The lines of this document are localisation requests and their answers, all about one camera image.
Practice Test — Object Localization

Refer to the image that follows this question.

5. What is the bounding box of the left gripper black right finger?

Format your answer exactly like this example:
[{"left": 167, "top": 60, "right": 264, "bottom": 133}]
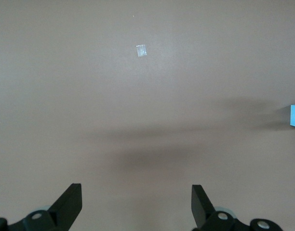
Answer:
[{"left": 190, "top": 184, "right": 282, "bottom": 231}]

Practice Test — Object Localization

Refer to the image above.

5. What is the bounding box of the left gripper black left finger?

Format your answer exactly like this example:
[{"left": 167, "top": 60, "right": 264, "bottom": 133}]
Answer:
[{"left": 0, "top": 183, "right": 83, "bottom": 231}]

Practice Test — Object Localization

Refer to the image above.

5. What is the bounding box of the small clear tape piece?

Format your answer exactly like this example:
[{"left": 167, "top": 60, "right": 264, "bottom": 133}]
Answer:
[{"left": 135, "top": 44, "right": 148, "bottom": 58}]

